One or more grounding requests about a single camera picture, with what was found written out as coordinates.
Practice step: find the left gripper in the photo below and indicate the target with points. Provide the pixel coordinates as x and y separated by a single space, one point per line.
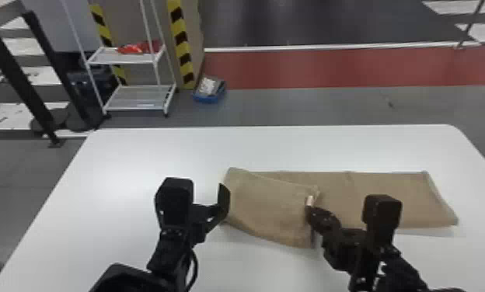
199 222

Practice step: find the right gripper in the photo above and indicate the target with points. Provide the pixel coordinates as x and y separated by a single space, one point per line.
344 248

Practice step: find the beige towel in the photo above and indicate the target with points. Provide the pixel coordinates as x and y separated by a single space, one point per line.
275 204

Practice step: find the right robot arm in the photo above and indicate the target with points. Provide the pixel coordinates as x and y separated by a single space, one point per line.
401 273

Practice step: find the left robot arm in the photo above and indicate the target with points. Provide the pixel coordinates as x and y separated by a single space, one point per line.
165 261

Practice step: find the blue basket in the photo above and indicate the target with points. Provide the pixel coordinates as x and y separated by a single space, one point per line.
210 89

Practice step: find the white shelf trolley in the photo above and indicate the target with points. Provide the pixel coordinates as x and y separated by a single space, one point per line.
138 95

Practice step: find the red snack packet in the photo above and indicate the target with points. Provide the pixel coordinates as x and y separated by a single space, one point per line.
133 48

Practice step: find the black side table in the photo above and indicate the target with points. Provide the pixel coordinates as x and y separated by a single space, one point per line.
10 69

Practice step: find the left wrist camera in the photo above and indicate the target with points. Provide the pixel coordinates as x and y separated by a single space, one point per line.
174 199

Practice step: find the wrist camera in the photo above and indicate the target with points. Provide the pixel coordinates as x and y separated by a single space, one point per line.
382 214
174 199

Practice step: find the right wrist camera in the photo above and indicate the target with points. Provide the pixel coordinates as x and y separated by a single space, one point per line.
382 214

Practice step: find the yellow black striped post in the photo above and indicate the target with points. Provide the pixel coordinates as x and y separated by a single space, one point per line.
182 45
103 36

